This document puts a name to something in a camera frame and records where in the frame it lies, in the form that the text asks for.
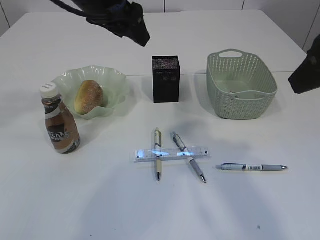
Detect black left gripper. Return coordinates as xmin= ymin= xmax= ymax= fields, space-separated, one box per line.
xmin=74 ymin=0 xmax=151 ymax=47

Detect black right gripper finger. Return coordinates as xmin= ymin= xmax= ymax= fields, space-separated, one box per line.
xmin=288 ymin=35 xmax=320 ymax=94

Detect sugared bread roll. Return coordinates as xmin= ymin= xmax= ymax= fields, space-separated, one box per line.
xmin=74 ymin=80 xmax=104 ymax=115

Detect clear plastic ruler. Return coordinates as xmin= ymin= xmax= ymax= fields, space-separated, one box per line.
xmin=132 ymin=146 xmax=211 ymax=163

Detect brown coffee drink bottle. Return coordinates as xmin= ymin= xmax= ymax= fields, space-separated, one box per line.
xmin=39 ymin=82 xmax=80 ymax=154

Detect black mesh pen holder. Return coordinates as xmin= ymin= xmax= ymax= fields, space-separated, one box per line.
xmin=152 ymin=55 xmax=181 ymax=103

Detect green wavy glass plate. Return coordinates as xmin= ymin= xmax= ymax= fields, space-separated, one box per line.
xmin=52 ymin=65 xmax=130 ymax=120

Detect green plastic woven basket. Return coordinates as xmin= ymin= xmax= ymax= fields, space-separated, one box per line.
xmin=206 ymin=49 xmax=278 ymax=120

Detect beige barrel pen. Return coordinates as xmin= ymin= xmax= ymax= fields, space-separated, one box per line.
xmin=154 ymin=128 xmax=162 ymax=181

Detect grey blue gel pen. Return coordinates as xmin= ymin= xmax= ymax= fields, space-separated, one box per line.
xmin=215 ymin=163 xmax=289 ymax=172

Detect white grey patterned pen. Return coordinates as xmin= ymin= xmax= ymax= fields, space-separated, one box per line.
xmin=172 ymin=132 xmax=207 ymax=183

